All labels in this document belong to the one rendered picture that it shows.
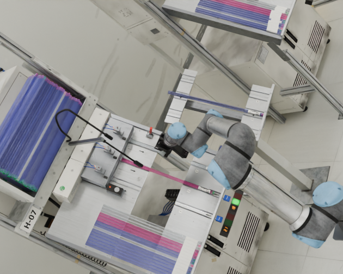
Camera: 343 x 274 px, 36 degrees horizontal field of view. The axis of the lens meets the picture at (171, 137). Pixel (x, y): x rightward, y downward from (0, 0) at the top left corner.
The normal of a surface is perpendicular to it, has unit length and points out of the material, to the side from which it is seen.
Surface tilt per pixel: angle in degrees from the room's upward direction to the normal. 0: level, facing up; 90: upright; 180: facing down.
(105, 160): 48
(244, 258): 90
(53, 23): 90
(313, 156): 0
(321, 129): 0
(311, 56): 90
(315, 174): 0
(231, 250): 90
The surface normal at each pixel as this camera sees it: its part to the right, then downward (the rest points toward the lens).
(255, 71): -0.37, 0.85
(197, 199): -0.03, -0.40
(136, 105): 0.61, -0.07
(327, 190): -0.62, -0.62
